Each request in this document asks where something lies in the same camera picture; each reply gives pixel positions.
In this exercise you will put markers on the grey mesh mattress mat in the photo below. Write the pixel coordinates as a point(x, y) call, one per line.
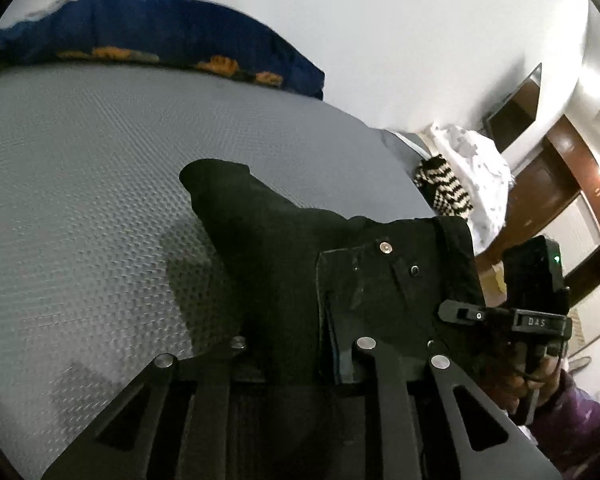
point(80, 185)

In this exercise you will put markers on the black pants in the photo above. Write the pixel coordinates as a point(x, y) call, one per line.
point(270, 260)

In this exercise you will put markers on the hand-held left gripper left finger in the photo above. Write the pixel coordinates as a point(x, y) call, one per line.
point(215, 385)

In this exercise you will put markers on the brown wooden furniture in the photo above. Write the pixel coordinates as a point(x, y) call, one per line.
point(565, 145)

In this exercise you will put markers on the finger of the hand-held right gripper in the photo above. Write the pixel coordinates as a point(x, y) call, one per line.
point(360, 295)

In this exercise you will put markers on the black white striped knit cloth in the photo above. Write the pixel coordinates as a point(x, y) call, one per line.
point(447, 190)

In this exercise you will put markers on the person's right forearm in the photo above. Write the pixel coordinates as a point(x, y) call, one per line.
point(580, 425)

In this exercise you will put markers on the white dotted cloth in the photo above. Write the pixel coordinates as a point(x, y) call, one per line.
point(475, 160)

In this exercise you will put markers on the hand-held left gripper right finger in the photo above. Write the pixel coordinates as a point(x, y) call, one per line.
point(387, 410)

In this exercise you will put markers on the blue printed blanket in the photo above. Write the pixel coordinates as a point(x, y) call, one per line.
point(155, 25)

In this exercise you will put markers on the dark framed panel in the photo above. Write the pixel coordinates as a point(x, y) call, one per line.
point(510, 115)

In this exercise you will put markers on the person's right hand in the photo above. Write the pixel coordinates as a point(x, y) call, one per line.
point(512, 385)

